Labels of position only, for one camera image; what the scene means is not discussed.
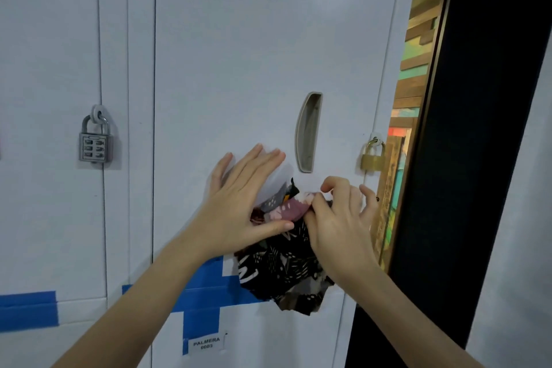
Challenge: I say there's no person's left hand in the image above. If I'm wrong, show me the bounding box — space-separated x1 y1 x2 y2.
189 143 296 259

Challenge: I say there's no person's right hand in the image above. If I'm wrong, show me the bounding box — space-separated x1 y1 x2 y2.
303 176 380 289

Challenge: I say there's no black patterned cloth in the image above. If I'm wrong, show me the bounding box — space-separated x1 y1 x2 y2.
234 178 336 317

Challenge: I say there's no person's left forearm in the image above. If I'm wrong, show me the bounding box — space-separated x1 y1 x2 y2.
51 232 226 368

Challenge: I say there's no person's right forearm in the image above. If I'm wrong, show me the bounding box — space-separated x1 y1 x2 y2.
344 263 486 368

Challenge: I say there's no brass padlock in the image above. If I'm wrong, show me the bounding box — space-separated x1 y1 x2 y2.
361 136 386 173

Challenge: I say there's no wide blue tape patch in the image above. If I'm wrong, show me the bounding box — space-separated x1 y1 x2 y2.
122 255 265 356

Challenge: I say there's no low white locker door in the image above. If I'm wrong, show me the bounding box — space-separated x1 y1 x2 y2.
151 290 346 368

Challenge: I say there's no silver combination padlock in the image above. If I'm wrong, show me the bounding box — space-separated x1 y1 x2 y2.
78 105 115 165

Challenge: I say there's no small white label plate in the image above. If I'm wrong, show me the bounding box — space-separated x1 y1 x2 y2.
188 333 227 355

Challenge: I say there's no colourful wooden slat panel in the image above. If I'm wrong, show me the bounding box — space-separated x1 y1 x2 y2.
372 0 446 273

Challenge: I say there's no black pillar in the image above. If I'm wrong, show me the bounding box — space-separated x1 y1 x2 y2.
345 0 552 368

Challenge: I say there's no short blue tape strip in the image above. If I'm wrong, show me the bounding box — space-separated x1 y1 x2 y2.
0 291 60 333

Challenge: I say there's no grey recessed door handle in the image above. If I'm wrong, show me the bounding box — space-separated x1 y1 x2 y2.
295 92 323 174

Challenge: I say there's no white locker door with handle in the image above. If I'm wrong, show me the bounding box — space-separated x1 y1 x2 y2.
152 0 405 308

